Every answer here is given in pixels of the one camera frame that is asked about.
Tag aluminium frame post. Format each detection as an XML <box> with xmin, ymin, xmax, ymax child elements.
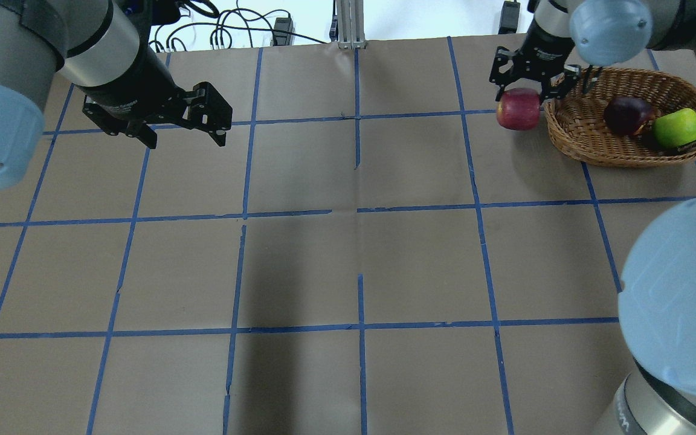
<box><xmin>329</xmin><ymin>0</ymin><xmax>367</xmax><ymax>50</ymax></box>

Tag bright red apple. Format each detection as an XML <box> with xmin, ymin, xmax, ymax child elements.
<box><xmin>495</xmin><ymin>88</ymin><xmax>541</xmax><ymax>131</ymax></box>

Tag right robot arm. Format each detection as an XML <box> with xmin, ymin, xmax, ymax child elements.
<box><xmin>357</xmin><ymin>113</ymin><xmax>696</xmax><ymax>434</ymax></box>

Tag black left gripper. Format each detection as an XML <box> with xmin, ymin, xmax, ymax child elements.
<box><xmin>82</xmin><ymin>51</ymin><xmax>234</xmax><ymax>150</ymax></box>

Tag dark red apple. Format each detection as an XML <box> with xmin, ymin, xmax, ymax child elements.
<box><xmin>603</xmin><ymin>96</ymin><xmax>657</xmax><ymax>136</ymax></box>

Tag woven wicker basket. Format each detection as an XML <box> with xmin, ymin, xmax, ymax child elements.
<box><xmin>544</xmin><ymin>67</ymin><xmax>696</xmax><ymax>167</ymax></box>

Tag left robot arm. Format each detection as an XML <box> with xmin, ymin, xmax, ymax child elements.
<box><xmin>0</xmin><ymin>1</ymin><xmax>233</xmax><ymax>190</ymax></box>

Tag green apple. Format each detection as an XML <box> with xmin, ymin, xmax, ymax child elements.
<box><xmin>651</xmin><ymin>108</ymin><xmax>696</xmax><ymax>149</ymax></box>

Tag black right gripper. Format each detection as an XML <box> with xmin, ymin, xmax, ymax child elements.
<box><xmin>489</xmin><ymin>24</ymin><xmax>582</xmax><ymax>103</ymax></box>

